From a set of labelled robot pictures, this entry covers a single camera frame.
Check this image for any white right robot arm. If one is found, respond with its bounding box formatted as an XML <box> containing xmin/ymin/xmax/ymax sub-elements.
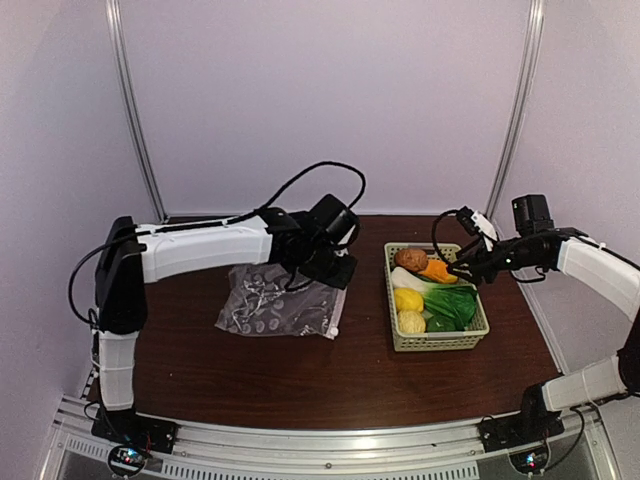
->
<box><xmin>447</xmin><ymin>194</ymin><xmax>639</xmax><ymax>442</ymax></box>

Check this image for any beige walnut toy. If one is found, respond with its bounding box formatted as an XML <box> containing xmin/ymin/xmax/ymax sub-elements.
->
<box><xmin>397</xmin><ymin>310</ymin><xmax>427</xmax><ymax>335</ymax></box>

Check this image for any green pepper toy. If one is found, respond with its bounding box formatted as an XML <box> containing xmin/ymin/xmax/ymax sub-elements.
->
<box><xmin>426</xmin><ymin>315</ymin><xmax>457</xmax><ymax>333</ymax></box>

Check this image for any circuit board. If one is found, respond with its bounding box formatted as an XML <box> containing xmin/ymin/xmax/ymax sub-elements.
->
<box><xmin>107</xmin><ymin>445</ymin><xmax>151</xmax><ymax>477</ymax></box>
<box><xmin>509</xmin><ymin>446</ymin><xmax>550</xmax><ymax>475</ymax></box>

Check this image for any pale green perforated basket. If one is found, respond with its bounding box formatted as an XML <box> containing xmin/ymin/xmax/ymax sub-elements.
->
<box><xmin>384</xmin><ymin>242</ymin><xmax>490</xmax><ymax>352</ymax></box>

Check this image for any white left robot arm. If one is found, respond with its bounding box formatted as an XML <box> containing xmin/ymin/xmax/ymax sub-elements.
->
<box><xmin>95</xmin><ymin>194</ymin><xmax>360</xmax><ymax>444</ymax></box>

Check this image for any orange mango slice toy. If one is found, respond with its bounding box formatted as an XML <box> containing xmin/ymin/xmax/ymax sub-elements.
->
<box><xmin>418</xmin><ymin>259</ymin><xmax>458</xmax><ymax>284</ymax></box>

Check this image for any aluminium front rail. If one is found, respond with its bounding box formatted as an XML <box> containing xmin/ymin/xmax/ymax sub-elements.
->
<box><xmin>49</xmin><ymin>394</ymin><xmax>616</xmax><ymax>480</ymax></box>

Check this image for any yellow lemon toy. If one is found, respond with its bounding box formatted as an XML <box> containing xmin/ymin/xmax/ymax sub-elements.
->
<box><xmin>393</xmin><ymin>288</ymin><xmax>424</xmax><ymax>313</ymax></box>

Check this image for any green bok choy toy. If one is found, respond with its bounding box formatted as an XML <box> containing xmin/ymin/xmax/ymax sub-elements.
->
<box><xmin>391</xmin><ymin>267</ymin><xmax>477</xmax><ymax>329</ymax></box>

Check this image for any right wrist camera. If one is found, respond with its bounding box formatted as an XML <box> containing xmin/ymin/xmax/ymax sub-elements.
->
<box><xmin>455</xmin><ymin>207</ymin><xmax>499</xmax><ymax>252</ymax></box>

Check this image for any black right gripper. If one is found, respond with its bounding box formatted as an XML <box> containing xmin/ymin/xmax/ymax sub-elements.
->
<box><xmin>446</xmin><ymin>234</ymin><xmax>541</xmax><ymax>285</ymax></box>

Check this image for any clear zip top bag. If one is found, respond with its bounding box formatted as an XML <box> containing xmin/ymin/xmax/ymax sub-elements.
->
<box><xmin>215</xmin><ymin>265</ymin><xmax>346</xmax><ymax>340</ymax></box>

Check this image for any black right camera cable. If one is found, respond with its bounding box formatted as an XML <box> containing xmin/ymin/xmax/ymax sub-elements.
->
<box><xmin>431</xmin><ymin>208</ymin><xmax>469</xmax><ymax>266</ymax></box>

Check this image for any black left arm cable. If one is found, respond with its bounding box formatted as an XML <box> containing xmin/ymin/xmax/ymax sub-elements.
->
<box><xmin>68</xmin><ymin>160</ymin><xmax>366</xmax><ymax>331</ymax></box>

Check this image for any left circuit board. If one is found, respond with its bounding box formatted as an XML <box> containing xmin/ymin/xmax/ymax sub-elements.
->
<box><xmin>107</xmin><ymin>445</ymin><xmax>151</xmax><ymax>477</ymax></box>

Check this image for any left aluminium corner post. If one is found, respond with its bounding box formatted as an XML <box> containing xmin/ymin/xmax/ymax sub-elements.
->
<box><xmin>105</xmin><ymin>0</ymin><xmax>169</xmax><ymax>223</ymax></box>

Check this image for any aluminium corner post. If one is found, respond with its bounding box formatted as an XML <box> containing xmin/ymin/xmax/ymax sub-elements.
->
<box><xmin>485</xmin><ymin>0</ymin><xmax>546</xmax><ymax>220</ymax></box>
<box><xmin>105</xmin><ymin>0</ymin><xmax>169</xmax><ymax>223</ymax></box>

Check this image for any right aluminium corner post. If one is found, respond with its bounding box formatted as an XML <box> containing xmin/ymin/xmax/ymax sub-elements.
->
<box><xmin>485</xmin><ymin>0</ymin><xmax>546</xmax><ymax>220</ymax></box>

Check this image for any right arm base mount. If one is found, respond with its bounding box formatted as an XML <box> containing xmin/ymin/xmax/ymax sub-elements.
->
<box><xmin>477</xmin><ymin>410</ymin><xmax>565</xmax><ymax>453</ymax></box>

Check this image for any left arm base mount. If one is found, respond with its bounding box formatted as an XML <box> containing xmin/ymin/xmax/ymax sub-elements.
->
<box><xmin>91</xmin><ymin>409</ymin><xmax>178</xmax><ymax>454</ymax></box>

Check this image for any brown potato toy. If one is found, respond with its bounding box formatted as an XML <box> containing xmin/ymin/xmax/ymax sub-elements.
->
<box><xmin>394</xmin><ymin>248</ymin><xmax>429</xmax><ymax>272</ymax></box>

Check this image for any right circuit board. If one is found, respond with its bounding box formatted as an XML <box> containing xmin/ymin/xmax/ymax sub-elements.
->
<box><xmin>509</xmin><ymin>446</ymin><xmax>550</xmax><ymax>475</ymax></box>

